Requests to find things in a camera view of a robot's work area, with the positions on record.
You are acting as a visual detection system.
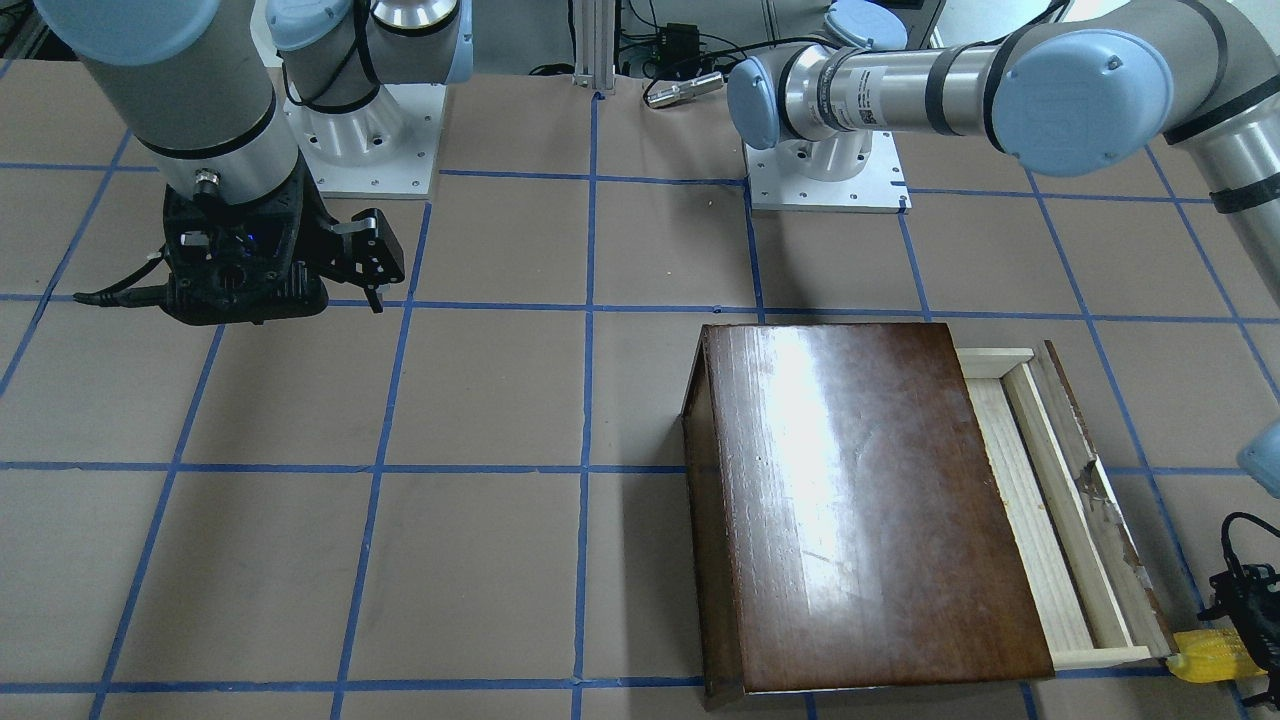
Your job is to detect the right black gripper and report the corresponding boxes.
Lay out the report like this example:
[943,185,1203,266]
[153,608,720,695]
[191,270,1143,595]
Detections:
[296,193,406,314]

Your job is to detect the wooden drawer with white handle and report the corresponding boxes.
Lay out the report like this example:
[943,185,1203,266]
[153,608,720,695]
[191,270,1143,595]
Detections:
[957,341,1178,671]

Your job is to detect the yellow corn cob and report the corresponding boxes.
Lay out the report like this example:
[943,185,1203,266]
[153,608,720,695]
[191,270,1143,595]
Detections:
[1164,628,1266,684]

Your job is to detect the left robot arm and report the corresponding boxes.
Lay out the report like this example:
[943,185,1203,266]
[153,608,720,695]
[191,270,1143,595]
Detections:
[727,1,1279,293]

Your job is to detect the dark wooden drawer cabinet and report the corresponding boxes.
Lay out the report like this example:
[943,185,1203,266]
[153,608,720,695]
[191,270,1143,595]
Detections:
[680,322,1055,711]

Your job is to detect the silver flashlight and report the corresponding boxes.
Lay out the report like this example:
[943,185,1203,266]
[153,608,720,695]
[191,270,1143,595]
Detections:
[644,70,724,110]

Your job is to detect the black power adapter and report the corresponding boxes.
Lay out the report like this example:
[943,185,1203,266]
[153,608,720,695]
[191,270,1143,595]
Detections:
[654,22,701,65]

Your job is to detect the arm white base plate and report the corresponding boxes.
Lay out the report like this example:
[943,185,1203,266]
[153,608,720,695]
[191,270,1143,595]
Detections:
[283,85,448,200]
[730,97,910,213]

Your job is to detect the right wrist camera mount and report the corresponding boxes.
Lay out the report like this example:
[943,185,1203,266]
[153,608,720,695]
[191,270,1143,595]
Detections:
[160,179,332,325]

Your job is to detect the aluminium frame post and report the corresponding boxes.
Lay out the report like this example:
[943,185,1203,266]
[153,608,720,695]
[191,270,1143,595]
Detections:
[570,0,618,99]

